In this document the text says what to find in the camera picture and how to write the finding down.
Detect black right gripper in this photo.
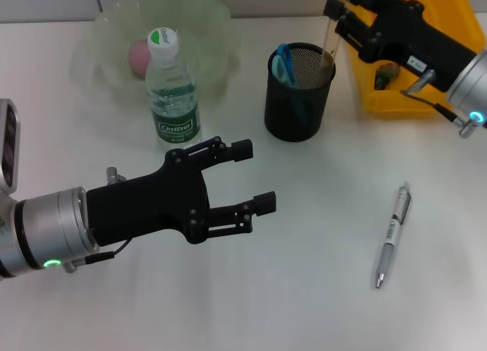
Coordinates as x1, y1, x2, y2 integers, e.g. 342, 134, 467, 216
323, 0, 479, 94

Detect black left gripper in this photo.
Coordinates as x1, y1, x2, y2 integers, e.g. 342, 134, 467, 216
86, 136, 278, 249

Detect clear plastic ruler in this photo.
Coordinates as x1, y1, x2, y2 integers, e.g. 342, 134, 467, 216
314, 18, 344, 90

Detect green plastic wrapper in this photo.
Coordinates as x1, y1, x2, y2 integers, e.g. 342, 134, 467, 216
374, 61, 403, 91

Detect blue scissors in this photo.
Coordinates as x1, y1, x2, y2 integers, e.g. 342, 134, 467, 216
270, 43, 310, 126

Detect clear green-label water bottle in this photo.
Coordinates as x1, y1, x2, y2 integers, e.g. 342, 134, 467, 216
145, 26, 202, 151

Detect silver pen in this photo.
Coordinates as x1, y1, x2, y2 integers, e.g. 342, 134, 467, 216
372, 181, 413, 290

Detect pink toy peach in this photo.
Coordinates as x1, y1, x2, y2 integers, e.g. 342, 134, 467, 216
128, 40, 151, 78

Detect black mesh pen holder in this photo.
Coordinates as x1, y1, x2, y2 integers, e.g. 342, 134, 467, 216
264, 42, 338, 142

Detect translucent green fruit bowl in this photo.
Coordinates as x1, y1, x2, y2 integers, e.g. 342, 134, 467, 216
72, 0, 243, 110

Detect yellow plastic bin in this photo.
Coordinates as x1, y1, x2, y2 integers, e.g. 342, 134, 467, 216
345, 0, 487, 114

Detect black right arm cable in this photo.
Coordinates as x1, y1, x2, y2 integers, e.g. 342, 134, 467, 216
401, 69, 479, 139

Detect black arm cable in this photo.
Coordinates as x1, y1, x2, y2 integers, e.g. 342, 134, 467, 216
401, 69, 479, 139
63, 238, 133, 275

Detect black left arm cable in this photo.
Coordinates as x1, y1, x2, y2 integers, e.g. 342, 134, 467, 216
63, 238, 133, 275

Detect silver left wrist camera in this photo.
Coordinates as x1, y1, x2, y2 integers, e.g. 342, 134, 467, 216
0, 98, 21, 195

